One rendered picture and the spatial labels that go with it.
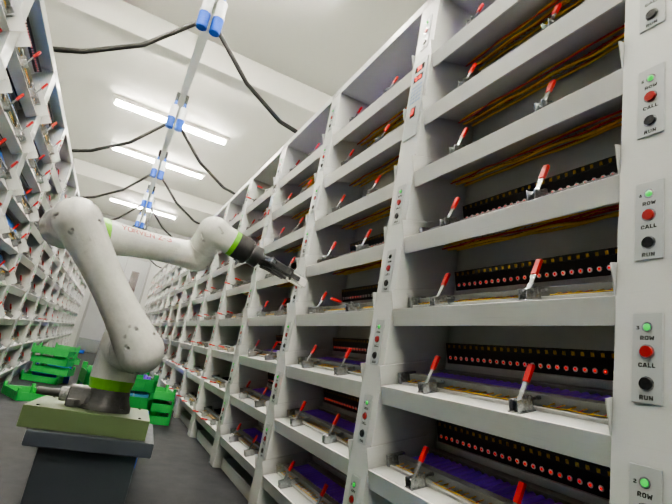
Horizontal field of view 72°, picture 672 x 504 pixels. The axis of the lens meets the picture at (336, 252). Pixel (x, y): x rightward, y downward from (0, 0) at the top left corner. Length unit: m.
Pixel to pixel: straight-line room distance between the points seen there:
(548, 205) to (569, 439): 0.41
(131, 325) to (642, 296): 1.18
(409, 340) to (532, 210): 0.50
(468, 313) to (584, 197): 0.32
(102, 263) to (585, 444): 1.17
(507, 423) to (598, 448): 0.17
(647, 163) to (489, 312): 0.37
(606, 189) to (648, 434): 0.38
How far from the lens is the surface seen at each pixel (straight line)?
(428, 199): 1.37
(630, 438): 0.78
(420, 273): 1.31
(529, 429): 0.88
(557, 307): 0.87
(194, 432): 3.26
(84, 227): 1.38
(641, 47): 0.98
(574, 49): 1.28
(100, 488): 1.55
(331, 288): 1.94
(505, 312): 0.94
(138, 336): 1.40
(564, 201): 0.93
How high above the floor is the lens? 0.57
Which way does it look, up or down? 14 degrees up
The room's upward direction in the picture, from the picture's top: 11 degrees clockwise
